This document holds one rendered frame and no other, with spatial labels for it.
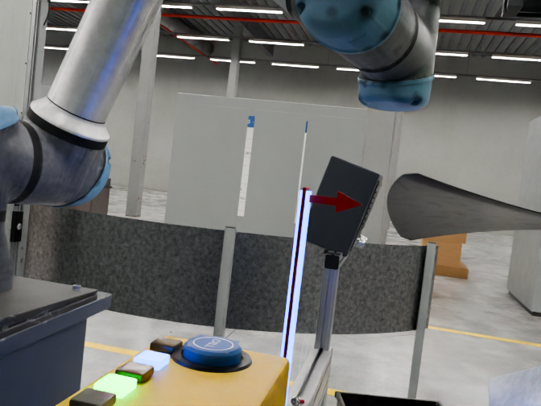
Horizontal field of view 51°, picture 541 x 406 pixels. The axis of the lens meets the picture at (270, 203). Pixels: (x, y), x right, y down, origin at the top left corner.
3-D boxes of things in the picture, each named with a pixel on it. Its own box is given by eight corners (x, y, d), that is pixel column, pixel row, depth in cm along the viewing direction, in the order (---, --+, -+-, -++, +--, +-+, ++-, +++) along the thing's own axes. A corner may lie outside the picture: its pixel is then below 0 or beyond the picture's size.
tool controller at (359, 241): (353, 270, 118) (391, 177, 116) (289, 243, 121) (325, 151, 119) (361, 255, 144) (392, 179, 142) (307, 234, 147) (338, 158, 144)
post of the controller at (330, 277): (328, 351, 115) (340, 254, 113) (313, 349, 115) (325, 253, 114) (330, 347, 117) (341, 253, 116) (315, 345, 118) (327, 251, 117)
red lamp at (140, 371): (141, 384, 33) (142, 374, 33) (113, 379, 33) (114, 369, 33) (154, 374, 35) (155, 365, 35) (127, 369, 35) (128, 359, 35)
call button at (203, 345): (230, 380, 37) (233, 354, 37) (172, 369, 38) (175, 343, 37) (246, 362, 41) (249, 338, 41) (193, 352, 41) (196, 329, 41)
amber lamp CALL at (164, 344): (172, 355, 39) (174, 346, 39) (148, 350, 39) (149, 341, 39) (182, 348, 40) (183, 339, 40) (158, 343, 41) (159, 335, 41)
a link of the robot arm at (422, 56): (332, 92, 55) (344, -22, 55) (368, 113, 65) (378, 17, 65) (413, 93, 51) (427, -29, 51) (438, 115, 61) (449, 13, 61)
